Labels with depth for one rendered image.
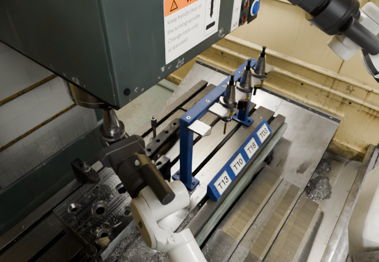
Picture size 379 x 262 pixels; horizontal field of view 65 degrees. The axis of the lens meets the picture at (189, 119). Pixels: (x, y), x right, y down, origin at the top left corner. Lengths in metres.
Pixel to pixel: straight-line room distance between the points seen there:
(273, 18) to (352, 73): 0.44
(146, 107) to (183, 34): 1.49
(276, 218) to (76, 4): 1.14
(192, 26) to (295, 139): 1.16
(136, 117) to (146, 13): 1.51
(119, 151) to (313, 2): 0.55
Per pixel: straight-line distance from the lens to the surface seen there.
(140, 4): 0.43
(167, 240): 0.65
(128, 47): 0.43
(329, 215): 1.53
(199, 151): 1.29
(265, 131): 1.37
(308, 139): 1.61
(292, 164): 1.56
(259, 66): 1.17
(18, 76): 1.12
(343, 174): 1.71
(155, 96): 2.07
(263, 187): 1.41
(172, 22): 0.49
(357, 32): 0.73
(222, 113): 0.99
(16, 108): 1.17
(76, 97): 0.67
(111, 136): 0.79
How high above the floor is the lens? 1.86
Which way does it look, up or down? 43 degrees down
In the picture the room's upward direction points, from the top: 2 degrees clockwise
